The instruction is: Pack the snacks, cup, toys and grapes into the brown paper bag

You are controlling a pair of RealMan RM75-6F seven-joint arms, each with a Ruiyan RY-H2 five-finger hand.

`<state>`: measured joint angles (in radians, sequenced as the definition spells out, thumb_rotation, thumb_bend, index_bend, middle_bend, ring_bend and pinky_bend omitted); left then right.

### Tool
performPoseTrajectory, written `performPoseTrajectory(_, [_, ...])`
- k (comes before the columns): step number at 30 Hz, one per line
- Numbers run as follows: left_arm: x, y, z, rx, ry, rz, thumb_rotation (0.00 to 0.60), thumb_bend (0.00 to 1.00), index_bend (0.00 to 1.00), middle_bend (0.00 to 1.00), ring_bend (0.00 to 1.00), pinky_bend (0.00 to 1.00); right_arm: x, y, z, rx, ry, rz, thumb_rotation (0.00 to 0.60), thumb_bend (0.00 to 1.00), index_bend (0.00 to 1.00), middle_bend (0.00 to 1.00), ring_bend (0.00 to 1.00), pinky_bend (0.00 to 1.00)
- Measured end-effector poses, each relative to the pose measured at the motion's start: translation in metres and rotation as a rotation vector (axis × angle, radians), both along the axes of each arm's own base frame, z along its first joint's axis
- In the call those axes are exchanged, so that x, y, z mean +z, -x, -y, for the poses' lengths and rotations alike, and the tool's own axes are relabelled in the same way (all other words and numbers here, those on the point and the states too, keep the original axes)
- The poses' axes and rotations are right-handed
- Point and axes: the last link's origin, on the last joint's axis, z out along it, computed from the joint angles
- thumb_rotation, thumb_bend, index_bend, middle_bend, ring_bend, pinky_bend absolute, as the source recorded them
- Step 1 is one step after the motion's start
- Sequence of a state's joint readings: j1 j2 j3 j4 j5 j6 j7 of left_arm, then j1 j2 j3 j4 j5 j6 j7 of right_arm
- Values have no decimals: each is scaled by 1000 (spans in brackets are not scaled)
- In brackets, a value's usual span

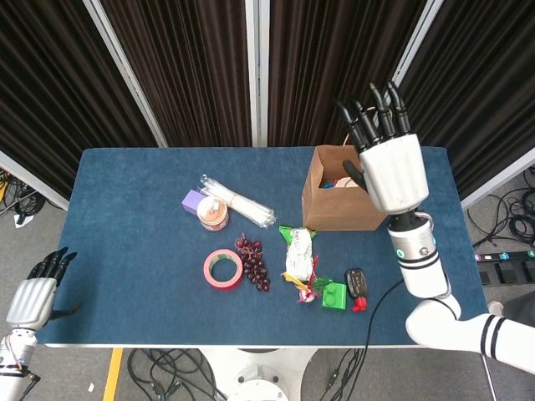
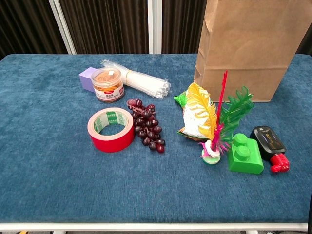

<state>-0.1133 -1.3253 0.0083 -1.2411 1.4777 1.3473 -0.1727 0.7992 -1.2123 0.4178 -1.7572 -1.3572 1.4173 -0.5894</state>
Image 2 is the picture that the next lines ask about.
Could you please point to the white green snack packet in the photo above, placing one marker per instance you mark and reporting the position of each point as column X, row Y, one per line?
column 192, row 122

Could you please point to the black bottle red cap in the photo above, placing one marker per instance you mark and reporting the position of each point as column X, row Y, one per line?
column 268, row 141

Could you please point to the purple plastic grape bunch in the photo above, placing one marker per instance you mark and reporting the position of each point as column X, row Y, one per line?
column 148, row 126

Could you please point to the bundle of wrapped straws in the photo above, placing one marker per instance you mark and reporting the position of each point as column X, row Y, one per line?
column 143, row 83

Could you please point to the red tape roll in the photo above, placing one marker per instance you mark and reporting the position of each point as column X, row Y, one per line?
column 112, row 143

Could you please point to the purple cube block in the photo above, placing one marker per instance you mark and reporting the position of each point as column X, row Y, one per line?
column 85, row 79

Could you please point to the dark corrugated partition panel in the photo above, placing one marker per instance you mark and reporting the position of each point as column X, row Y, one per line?
column 182, row 24
column 109, row 24
column 24, row 24

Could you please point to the green toy building brick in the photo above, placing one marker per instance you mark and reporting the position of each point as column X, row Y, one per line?
column 246, row 158

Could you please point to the blue table cloth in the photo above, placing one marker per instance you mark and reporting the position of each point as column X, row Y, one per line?
column 48, row 146

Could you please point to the brown paper carrier bag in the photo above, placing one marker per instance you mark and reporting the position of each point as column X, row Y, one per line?
column 251, row 48

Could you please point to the white partition frame post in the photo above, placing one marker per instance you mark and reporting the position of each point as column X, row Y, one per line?
column 62, row 24
column 154, row 24

